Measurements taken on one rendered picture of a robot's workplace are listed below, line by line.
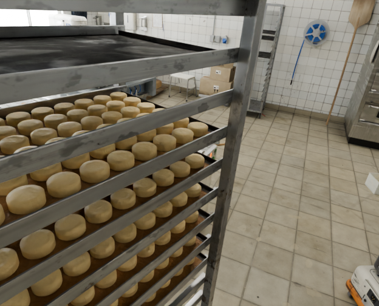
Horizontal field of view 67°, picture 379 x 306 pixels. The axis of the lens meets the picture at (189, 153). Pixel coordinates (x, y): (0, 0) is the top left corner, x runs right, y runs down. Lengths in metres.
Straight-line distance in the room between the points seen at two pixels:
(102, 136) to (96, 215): 0.18
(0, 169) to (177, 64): 0.30
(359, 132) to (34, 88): 4.80
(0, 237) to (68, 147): 0.14
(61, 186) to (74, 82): 0.17
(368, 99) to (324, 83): 1.16
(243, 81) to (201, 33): 5.40
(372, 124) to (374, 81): 0.60
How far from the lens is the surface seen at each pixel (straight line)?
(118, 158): 0.54
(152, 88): 2.52
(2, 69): 0.50
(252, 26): 0.63
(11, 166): 0.39
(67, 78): 0.38
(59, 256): 0.50
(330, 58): 5.70
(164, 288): 0.91
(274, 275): 2.42
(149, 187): 0.62
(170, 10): 0.48
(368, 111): 4.86
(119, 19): 0.94
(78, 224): 0.54
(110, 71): 0.41
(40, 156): 0.40
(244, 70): 0.65
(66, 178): 0.50
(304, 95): 5.82
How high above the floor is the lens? 1.78
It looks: 28 degrees down
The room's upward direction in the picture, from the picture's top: 5 degrees clockwise
